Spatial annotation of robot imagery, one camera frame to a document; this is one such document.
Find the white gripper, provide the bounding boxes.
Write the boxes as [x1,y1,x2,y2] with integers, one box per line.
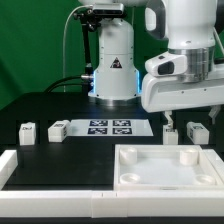
[141,47,224,129]

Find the white square tabletop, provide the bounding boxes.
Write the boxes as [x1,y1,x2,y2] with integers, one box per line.
[113,145,224,191]

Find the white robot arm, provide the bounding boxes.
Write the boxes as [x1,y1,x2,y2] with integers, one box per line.
[79,0,224,113]

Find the white marker sheet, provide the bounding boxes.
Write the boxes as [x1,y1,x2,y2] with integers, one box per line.
[69,119,153,137]

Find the white u-shaped obstacle fence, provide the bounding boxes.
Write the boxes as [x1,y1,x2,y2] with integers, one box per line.
[0,150,224,218]

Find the black cables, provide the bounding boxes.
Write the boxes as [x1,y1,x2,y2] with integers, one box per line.
[43,75,88,94]

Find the black camera on stand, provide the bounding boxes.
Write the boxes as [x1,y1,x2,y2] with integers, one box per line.
[73,3,124,92]

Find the white cable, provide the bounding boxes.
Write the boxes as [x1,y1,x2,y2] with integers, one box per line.
[62,5,88,94]

